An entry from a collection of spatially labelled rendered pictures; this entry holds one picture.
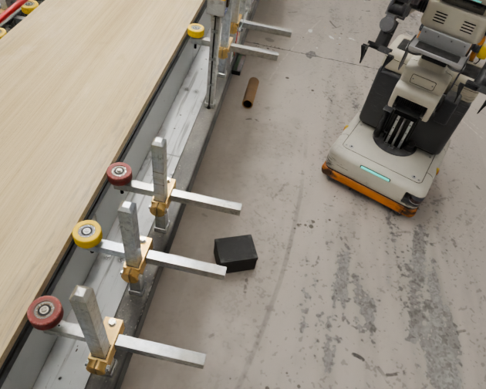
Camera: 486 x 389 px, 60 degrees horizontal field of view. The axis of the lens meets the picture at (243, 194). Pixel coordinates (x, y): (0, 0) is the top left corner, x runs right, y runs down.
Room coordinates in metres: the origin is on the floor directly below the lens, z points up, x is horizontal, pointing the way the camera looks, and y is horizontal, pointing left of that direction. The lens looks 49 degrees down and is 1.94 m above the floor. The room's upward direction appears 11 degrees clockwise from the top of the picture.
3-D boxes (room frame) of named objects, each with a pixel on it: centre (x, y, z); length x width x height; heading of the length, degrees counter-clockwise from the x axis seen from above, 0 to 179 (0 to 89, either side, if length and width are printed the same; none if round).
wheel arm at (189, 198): (0.91, 0.21, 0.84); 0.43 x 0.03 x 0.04; 88
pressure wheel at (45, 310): (0.42, 0.43, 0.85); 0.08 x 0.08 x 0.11
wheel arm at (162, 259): (0.66, 0.23, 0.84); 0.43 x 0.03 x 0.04; 88
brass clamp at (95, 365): (0.39, 0.28, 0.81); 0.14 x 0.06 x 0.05; 178
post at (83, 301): (0.37, 0.28, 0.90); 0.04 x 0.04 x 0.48; 88
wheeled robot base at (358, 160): (2.14, -0.88, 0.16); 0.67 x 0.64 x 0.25; 155
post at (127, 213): (0.62, 0.27, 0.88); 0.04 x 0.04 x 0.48; 88
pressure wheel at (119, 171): (0.92, 0.41, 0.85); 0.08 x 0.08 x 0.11
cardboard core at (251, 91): (2.71, 0.08, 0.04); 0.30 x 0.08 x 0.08; 178
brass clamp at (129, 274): (0.64, 0.27, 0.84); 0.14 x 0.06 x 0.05; 178
